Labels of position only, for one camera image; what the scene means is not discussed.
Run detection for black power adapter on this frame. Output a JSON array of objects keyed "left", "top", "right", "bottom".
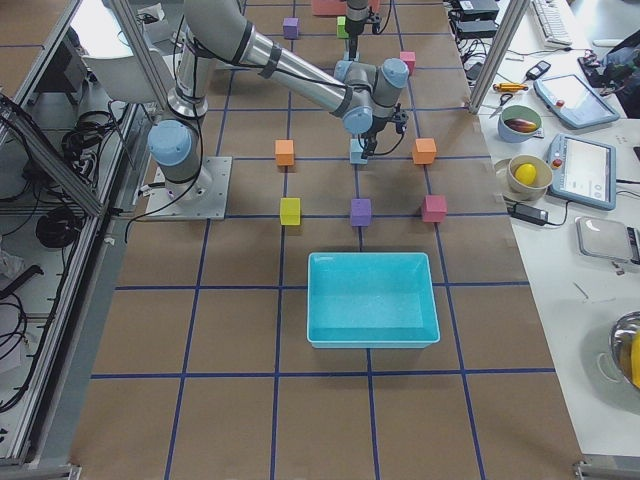
[{"left": 507, "top": 203, "right": 548, "bottom": 226}]

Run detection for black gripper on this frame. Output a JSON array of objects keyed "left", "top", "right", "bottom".
[
  {"left": 347, "top": 32, "right": 359, "bottom": 54},
  {"left": 360, "top": 104, "right": 408, "bottom": 161}
]

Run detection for orange yellow tool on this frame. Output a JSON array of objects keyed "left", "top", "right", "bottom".
[{"left": 492, "top": 82, "right": 529, "bottom": 93}]

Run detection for beige bowl with lemon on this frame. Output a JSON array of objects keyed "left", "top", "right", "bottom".
[{"left": 506, "top": 155, "right": 553, "bottom": 201}]

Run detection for pink block left far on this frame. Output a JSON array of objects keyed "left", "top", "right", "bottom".
[{"left": 399, "top": 50, "right": 416, "bottom": 75}]

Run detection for purple block left side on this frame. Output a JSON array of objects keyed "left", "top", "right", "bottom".
[{"left": 282, "top": 17, "right": 300, "bottom": 40}]

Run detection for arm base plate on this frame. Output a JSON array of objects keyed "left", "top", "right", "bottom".
[{"left": 146, "top": 156, "right": 232, "bottom": 220}]

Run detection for teach pendant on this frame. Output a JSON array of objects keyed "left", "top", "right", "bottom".
[
  {"left": 547, "top": 134, "right": 617, "bottom": 211},
  {"left": 533, "top": 74, "right": 620, "bottom": 129}
]

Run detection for purple block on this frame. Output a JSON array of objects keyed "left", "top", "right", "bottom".
[
  {"left": 350, "top": 198, "right": 372, "bottom": 227},
  {"left": 282, "top": 17, "right": 300, "bottom": 40}
]

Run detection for teach pendant far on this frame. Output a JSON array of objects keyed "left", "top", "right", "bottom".
[{"left": 533, "top": 74, "right": 620, "bottom": 129}]

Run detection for purple block right side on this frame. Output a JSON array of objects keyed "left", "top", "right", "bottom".
[{"left": 350, "top": 198, "right": 372, "bottom": 227}]

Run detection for green foam block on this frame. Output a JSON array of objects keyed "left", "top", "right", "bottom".
[{"left": 336, "top": 16, "right": 349, "bottom": 39}]

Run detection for orange block near base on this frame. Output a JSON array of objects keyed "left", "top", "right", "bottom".
[{"left": 274, "top": 139, "right": 295, "bottom": 167}]

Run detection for yellow foam block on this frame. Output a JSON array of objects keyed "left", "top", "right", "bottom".
[{"left": 279, "top": 197, "right": 302, "bottom": 226}]

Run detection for pink block right far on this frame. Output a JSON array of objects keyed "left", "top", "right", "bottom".
[{"left": 421, "top": 195, "right": 448, "bottom": 223}]

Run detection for pink block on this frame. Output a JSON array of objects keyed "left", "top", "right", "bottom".
[
  {"left": 399, "top": 50, "right": 416, "bottom": 75},
  {"left": 421, "top": 195, "right": 448, "bottom": 223}
]

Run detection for teach pendant near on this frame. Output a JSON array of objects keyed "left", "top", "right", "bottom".
[{"left": 547, "top": 134, "right": 617, "bottom": 211}]

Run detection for light blue block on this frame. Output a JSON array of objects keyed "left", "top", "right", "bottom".
[
  {"left": 349, "top": 138, "right": 368, "bottom": 165},
  {"left": 343, "top": 50, "right": 360, "bottom": 62}
]

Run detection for cyan plastic bin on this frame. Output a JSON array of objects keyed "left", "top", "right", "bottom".
[{"left": 307, "top": 252, "right": 440, "bottom": 349}]

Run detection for orange block far row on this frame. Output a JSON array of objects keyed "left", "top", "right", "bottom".
[{"left": 412, "top": 138, "right": 437, "bottom": 165}]

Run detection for scissors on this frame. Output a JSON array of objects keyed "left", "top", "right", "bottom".
[{"left": 490, "top": 92, "right": 514, "bottom": 118}]

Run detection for green bowl with fruit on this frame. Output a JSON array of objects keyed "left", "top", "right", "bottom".
[{"left": 497, "top": 105, "right": 542, "bottom": 143}]

